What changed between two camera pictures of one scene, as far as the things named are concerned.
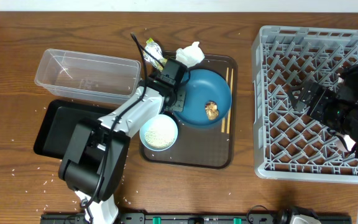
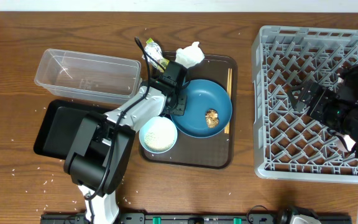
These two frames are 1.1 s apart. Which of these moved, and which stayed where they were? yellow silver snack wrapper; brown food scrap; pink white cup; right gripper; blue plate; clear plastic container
Moved: brown food scrap; blue plate
Stayed: right gripper; clear plastic container; pink white cup; yellow silver snack wrapper
